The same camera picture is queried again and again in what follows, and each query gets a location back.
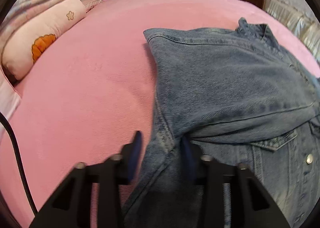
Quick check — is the cream ruffled covered furniture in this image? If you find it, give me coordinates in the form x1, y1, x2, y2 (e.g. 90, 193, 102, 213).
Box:
266, 0, 319, 61

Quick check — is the blue denim jacket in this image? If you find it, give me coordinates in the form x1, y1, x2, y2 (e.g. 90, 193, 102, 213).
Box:
123, 19, 319, 227

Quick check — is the black cable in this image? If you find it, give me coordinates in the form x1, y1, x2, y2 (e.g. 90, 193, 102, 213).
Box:
0, 112, 39, 216

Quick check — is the pink bed sheet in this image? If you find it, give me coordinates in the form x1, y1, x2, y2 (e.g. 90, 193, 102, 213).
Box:
10, 0, 319, 217

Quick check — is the pink flower pillow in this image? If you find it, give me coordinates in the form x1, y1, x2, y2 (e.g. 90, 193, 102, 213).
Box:
1, 0, 86, 82

